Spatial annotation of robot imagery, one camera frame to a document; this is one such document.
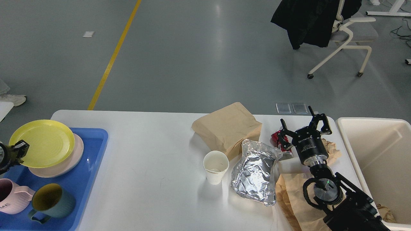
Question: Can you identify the black floor cable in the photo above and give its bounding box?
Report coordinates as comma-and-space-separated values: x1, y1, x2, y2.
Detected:
390, 18, 411, 48

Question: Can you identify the silver foil bag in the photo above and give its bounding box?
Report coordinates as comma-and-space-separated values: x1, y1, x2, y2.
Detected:
231, 139, 283, 206

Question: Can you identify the flat brown paper bag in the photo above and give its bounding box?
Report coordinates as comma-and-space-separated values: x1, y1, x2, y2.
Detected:
275, 173, 330, 231

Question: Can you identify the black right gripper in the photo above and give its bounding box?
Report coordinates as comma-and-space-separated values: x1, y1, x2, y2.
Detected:
278, 106, 333, 166

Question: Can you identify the pink plate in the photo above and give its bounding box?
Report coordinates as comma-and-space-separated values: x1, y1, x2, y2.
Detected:
28, 133, 84, 178

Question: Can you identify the floor outlet plate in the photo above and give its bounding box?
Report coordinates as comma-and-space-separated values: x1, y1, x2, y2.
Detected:
292, 103, 308, 114
275, 103, 292, 114

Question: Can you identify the white waste bin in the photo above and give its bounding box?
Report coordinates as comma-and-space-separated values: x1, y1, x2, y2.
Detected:
336, 117, 411, 231

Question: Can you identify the crushed red can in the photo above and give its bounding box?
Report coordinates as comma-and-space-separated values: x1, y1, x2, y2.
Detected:
271, 130, 294, 161

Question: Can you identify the crumpled brown paper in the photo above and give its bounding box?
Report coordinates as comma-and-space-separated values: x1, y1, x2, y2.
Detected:
321, 138, 342, 166

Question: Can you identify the pink mug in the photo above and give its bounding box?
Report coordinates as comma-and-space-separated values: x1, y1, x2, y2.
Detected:
0, 178, 35, 215

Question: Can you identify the white desk leg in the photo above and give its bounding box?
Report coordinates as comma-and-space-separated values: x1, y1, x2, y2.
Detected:
365, 0, 411, 17

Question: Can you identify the dark green mug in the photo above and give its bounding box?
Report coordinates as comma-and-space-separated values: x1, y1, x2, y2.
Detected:
28, 183, 76, 224

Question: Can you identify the crumpled paper in bin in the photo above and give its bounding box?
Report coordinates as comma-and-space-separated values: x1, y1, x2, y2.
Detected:
376, 204, 397, 223

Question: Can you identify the white office chair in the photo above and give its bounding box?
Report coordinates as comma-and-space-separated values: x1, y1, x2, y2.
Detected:
307, 0, 376, 79

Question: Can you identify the right floor outlet plate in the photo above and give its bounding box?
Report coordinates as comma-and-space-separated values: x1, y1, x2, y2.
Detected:
292, 103, 308, 114

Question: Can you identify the yellow plate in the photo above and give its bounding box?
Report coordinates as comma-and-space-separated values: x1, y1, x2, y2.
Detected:
9, 119, 76, 168

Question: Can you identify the white tissue block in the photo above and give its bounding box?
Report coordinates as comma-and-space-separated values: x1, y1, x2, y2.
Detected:
278, 158, 307, 174

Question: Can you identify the blue plastic tray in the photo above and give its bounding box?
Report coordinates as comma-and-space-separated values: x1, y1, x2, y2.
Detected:
0, 128, 108, 231

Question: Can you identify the black jacket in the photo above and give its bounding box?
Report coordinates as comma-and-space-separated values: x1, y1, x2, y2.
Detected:
270, 0, 363, 50

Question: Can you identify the white paper cup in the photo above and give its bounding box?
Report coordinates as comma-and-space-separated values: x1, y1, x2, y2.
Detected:
203, 150, 229, 185

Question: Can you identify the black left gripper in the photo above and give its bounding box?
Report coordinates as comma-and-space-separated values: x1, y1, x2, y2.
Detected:
0, 140, 30, 175

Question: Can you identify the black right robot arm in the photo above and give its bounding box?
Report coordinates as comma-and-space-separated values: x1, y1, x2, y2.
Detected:
278, 106, 389, 231

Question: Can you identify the left floor outlet plate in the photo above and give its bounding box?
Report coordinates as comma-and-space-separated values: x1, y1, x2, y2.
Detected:
275, 103, 292, 114

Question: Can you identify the person in light clothes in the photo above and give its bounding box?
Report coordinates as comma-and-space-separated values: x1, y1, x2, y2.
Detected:
0, 79, 27, 107

